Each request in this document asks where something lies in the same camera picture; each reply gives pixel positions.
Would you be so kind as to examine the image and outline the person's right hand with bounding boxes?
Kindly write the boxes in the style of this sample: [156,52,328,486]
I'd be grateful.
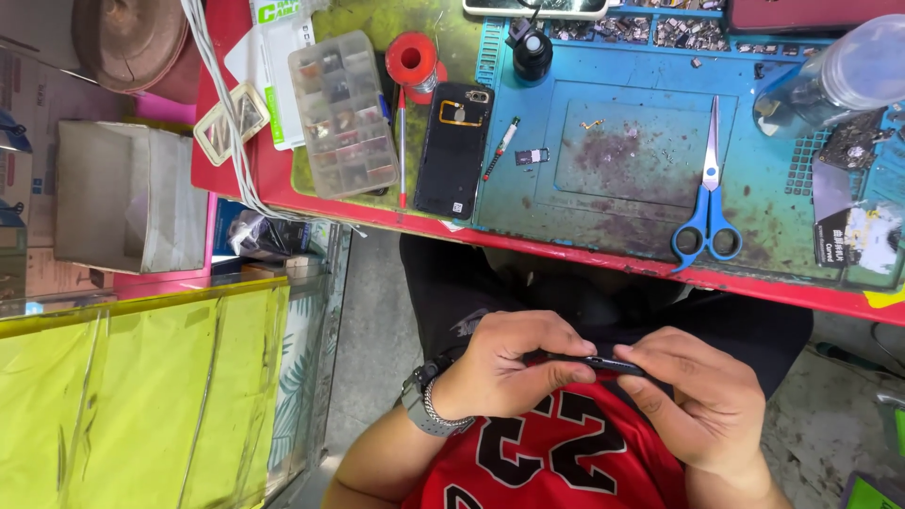
[611,325,762,482]

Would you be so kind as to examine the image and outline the person's left hand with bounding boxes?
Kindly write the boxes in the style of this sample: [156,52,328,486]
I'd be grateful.
[431,310,599,425]

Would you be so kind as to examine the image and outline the dark smartphone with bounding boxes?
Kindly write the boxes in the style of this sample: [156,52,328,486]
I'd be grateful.
[527,352,648,379]

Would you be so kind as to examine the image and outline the grey wristwatch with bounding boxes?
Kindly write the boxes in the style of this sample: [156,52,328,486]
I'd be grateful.
[400,357,477,438]

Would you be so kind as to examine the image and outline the black shorts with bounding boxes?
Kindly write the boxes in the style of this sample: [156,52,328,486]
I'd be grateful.
[398,233,815,411]

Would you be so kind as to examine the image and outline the red jersey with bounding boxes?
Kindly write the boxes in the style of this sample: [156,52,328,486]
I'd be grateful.
[399,375,690,509]

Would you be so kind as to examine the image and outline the glass counter with goods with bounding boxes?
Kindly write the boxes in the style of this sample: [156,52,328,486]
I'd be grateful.
[211,198,353,506]

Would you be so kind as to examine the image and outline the black phone back cover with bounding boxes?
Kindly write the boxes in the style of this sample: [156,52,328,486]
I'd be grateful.
[413,81,496,221]

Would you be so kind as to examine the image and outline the black packet white label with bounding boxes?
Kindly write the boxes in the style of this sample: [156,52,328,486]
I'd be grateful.
[812,199,905,271]

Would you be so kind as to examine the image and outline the small white red screwdriver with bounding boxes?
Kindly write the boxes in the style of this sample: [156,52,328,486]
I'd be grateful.
[481,116,522,182]

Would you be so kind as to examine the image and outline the red pen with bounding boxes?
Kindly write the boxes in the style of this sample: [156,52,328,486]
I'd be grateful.
[396,85,410,210]

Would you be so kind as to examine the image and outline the blue repair mat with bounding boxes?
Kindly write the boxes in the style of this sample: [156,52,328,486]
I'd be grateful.
[472,6,905,289]

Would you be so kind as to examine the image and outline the clear parts organizer box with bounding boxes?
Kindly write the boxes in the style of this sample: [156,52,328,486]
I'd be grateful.
[287,30,401,201]

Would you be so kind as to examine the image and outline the phone circuit board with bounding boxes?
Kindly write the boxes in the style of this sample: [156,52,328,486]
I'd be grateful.
[816,106,897,172]

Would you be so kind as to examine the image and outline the small black bottle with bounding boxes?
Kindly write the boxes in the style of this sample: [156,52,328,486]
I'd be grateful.
[511,31,554,86]

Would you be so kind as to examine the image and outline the red solder spool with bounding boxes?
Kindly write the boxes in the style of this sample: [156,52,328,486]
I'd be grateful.
[385,30,448,106]

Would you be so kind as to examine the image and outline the yellow plastic sheet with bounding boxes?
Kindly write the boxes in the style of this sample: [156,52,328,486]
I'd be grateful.
[0,276,291,509]

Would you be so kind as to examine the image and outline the small cream framed box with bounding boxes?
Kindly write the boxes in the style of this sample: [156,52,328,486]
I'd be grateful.
[192,82,272,168]

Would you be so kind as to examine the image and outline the clear plastic bottle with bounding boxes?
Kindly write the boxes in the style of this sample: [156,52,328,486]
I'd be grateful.
[751,14,905,140]

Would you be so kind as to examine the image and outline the phone with white edge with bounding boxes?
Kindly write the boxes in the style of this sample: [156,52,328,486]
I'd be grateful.
[462,0,609,21]

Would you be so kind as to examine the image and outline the pile of small metal parts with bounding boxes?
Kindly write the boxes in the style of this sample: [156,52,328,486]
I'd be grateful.
[547,0,731,52]

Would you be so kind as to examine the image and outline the white package green label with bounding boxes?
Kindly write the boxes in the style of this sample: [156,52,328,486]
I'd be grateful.
[224,0,318,152]

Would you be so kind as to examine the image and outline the green cutting mat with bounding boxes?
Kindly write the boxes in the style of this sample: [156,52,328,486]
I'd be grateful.
[290,0,490,214]

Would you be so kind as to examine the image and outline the grey carton box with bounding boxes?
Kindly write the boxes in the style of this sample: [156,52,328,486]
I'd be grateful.
[54,119,210,276]

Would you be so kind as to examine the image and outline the dark red case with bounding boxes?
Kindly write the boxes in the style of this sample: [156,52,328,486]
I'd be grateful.
[724,0,905,35]

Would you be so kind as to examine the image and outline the brown round pot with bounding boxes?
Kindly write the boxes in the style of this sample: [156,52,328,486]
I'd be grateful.
[70,0,204,106]

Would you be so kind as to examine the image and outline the green-handled tool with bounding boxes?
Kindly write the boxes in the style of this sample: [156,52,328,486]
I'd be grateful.
[812,341,886,374]

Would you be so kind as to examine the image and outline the blue-handled scissors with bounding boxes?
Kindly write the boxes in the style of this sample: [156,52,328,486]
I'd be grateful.
[669,95,744,274]

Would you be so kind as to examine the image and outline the white cables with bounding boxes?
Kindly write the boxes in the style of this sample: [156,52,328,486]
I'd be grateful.
[180,0,370,238]

